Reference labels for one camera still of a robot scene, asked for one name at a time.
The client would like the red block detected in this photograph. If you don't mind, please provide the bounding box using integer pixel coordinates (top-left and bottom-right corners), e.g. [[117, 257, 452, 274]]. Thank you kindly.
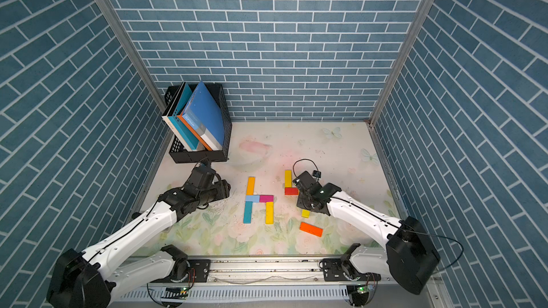
[[284, 187, 299, 195]]

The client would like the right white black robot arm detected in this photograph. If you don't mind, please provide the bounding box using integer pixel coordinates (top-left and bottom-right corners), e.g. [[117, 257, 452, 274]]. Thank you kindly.
[[293, 171, 440, 295]]

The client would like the orange spine book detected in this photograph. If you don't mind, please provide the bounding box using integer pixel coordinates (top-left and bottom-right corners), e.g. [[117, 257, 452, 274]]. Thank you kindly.
[[176, 114, 213, 151]]

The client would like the yellow long block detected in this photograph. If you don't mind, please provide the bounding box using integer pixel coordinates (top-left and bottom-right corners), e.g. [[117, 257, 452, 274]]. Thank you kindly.
[[265, 201, 274, 225]]

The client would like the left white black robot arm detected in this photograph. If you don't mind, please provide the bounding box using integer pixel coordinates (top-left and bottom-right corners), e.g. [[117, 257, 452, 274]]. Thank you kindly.
[[47, 161, 231, 307]]

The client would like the light blue block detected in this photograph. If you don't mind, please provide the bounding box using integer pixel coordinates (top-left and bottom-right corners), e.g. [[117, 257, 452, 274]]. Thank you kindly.
[[245, 195, 261, 202]]

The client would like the white black book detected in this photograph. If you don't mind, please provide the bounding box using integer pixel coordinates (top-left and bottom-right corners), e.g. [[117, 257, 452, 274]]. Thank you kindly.
[[162, 83, 190, 151]]

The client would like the blue book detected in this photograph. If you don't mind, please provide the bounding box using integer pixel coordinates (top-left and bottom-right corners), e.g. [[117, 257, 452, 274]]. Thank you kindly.
[[181, 82, 225, 151]]

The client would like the white ribbed cable duct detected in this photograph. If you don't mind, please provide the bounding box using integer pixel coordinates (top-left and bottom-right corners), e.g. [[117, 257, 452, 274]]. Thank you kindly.
[[119, 285, 349, 304]]

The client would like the black mesh book basket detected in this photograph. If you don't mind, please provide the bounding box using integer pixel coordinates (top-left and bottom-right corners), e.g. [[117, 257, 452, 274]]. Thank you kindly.
[[162, 82, 232, 163]]

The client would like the orange-yellow long block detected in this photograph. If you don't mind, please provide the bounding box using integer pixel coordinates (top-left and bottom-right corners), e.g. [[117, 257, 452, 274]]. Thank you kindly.
[[246, 177, 255, 195]]

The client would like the magenta block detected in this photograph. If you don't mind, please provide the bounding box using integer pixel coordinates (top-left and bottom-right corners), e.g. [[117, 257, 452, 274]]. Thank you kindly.
[[259, 195, 274, 203]]

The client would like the teal book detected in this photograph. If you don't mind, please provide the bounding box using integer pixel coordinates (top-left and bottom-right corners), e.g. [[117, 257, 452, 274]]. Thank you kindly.
[[174, 83, 204, 151]]

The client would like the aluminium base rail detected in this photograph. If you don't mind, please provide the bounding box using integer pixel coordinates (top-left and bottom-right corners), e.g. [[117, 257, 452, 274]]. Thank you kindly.
[[128, 254, 442, 287]]

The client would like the teal long block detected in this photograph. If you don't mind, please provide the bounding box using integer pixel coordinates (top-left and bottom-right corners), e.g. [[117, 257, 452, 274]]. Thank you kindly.
[[243, 201, 253, 224]]

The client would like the orange block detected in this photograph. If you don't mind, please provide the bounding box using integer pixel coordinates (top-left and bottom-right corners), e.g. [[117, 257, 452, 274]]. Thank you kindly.
[[299, 222, 323, 238]]

